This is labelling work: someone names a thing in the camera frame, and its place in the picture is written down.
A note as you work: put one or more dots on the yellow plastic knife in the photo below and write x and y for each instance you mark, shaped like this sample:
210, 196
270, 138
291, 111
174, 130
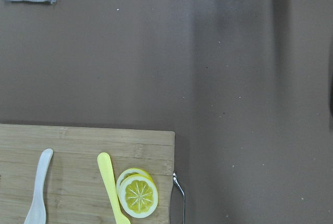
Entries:
106, 171

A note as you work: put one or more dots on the bamboo cutting board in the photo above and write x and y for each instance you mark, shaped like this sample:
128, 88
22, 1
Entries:
74, 191

